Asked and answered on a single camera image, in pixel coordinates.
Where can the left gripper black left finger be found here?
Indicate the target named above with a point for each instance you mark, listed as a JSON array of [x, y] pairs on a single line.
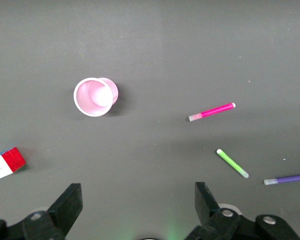
[[66, 207]]

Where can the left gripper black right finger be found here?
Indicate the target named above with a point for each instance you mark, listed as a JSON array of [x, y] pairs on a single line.
[[206, 205]]

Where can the pink marker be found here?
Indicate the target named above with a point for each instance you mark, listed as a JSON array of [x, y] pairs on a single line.
[[212, 112]]

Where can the green marker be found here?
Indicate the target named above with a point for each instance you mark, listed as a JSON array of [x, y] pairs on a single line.
[[232, 163]]

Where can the rubik's cube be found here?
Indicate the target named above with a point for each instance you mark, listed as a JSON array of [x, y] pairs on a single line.
[[5, 163]]

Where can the purple marker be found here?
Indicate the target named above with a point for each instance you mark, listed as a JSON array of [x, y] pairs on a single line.
[[287, 179]]

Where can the pink plastic cup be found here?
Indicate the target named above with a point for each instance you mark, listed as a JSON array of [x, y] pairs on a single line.
[[93, 98]]

